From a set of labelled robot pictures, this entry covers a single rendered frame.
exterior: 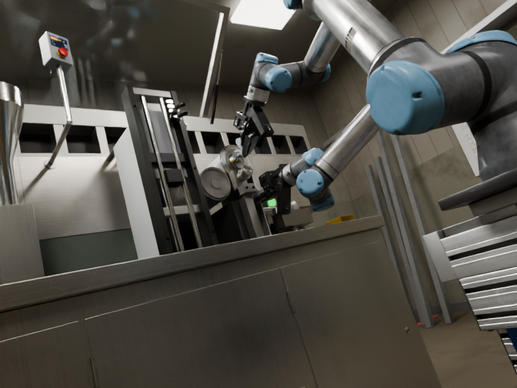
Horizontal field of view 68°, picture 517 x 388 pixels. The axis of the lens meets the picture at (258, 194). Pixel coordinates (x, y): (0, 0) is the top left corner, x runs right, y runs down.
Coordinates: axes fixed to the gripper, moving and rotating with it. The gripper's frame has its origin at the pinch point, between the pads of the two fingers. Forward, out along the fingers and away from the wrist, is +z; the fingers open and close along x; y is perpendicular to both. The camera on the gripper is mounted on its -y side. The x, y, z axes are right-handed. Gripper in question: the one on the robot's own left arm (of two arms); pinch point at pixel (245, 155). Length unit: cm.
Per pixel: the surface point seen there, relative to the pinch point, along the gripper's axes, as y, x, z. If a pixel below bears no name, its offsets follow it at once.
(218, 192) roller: -5.0, 12.6, 11.8
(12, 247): -8, 74, 22
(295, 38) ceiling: 242, -240, -42
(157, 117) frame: 5.1, 34.5, -10.3
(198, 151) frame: 42.7, -8.6, 16.1
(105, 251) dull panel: 11, 43, 41
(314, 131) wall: 243, -326, 67
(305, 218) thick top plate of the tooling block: -19.0, -21.5, 18.4
